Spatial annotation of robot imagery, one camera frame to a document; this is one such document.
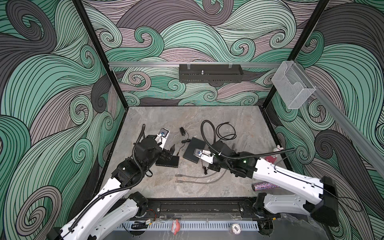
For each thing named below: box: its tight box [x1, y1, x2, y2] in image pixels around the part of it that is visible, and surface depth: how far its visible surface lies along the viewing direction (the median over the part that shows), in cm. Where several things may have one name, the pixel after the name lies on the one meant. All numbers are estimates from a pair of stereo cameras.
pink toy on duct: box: [171, 218, 181, 236], surface depth 66 cm
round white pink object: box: [231, 223, 242, 235], surface depth 65 cm
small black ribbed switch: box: [155, 155, 180, 168], surface depth 90 cm
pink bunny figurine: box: [265, 145, 284, 164], surface depth 92 cm
